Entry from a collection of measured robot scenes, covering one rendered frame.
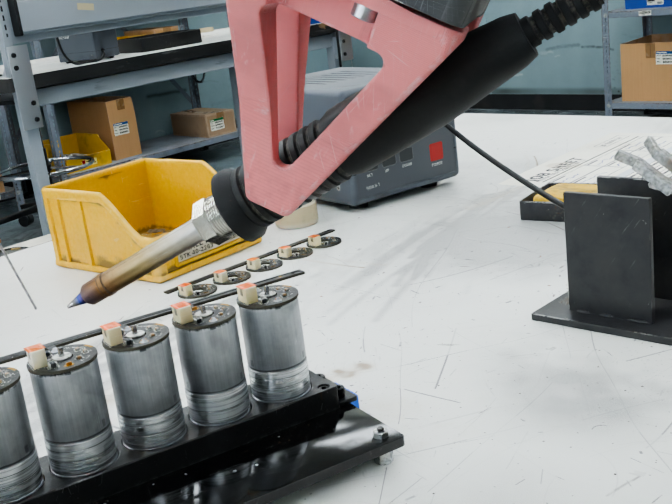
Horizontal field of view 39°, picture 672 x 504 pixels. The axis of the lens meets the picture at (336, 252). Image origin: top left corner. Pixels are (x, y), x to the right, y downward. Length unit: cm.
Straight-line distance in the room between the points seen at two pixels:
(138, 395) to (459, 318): 21
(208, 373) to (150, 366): 2
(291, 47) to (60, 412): 15
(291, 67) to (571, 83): 540
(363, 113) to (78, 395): 15
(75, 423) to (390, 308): 23
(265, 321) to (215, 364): 3
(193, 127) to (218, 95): 57
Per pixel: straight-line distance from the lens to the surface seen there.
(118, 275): 33
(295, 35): 30
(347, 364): 47
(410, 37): 25
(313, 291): 58
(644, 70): 496
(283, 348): 38
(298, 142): 29
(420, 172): 78
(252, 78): 27
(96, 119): 507
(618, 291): 48
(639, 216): 47
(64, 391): 35
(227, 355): 37
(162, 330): 37
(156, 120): 566
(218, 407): 38
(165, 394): 37
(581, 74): 565
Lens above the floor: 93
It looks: 16 degrees down
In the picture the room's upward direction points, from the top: 7 degrees counter-clockwise
